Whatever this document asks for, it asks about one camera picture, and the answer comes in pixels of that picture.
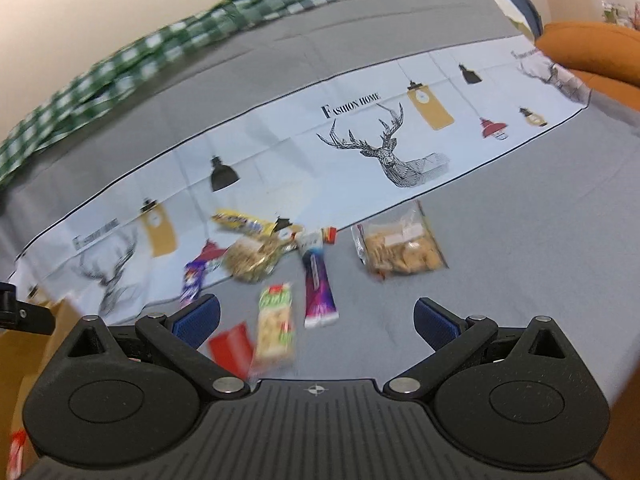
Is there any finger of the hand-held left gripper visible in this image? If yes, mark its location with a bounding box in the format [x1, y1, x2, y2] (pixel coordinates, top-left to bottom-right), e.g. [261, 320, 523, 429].
[0, 282, 55, 335]

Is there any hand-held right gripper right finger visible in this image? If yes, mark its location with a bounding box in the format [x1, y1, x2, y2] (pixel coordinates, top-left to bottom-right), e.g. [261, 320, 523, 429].
[382, 297, 569, 404]

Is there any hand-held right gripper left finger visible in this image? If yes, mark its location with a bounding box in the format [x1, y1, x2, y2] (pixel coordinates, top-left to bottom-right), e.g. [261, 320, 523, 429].
[62, 294, 251, 402]

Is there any cardboard box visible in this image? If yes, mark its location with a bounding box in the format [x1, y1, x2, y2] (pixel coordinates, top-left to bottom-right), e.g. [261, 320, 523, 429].
[0, 299, 83, 463]

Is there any round puffed grain packet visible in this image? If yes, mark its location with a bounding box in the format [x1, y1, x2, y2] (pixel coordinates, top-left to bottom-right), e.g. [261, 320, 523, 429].
[222, 235, 296, 284]

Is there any clear bag of biscuits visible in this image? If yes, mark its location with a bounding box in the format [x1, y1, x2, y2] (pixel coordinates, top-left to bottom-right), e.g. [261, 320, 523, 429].
[350, 200, 449, 281]

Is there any purple snack packet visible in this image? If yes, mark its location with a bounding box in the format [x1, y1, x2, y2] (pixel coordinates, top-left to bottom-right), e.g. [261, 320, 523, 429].
[179, 256, 217, 310]

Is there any green cracker packet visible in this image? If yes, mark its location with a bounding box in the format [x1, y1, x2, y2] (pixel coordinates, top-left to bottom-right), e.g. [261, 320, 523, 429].
[248, 282, 296, 381]

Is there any yellow candy bar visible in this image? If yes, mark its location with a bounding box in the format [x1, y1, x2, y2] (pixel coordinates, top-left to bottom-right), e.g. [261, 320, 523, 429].
[211, 208, 279, 237]

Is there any purple wafer bar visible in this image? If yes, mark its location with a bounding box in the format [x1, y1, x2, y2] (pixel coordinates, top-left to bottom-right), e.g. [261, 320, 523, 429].
[301, 249, 340, 329]

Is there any grey deer print cloth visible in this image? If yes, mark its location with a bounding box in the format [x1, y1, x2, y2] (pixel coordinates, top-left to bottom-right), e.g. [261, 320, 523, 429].
[0, 0, 640, 411]

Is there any red and white wrapper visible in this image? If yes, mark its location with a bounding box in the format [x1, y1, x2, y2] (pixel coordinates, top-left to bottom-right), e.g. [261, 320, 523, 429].
[7, 430, 27, 480]

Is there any small red end snack packet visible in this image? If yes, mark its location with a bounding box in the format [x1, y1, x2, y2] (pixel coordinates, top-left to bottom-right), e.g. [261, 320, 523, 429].
[295, 227, 338, 251]

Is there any green checked cloth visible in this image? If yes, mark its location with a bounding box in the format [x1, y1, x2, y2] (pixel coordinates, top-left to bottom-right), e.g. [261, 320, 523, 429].
[0, 0, 483, 192]

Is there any orange cushion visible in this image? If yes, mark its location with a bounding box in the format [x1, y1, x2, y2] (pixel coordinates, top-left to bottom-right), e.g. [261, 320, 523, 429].
[535, 21, 640, 138]

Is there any dark blue pillow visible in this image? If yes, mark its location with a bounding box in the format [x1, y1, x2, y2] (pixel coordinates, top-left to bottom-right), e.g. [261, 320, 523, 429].
[492, 0, 544, 43]

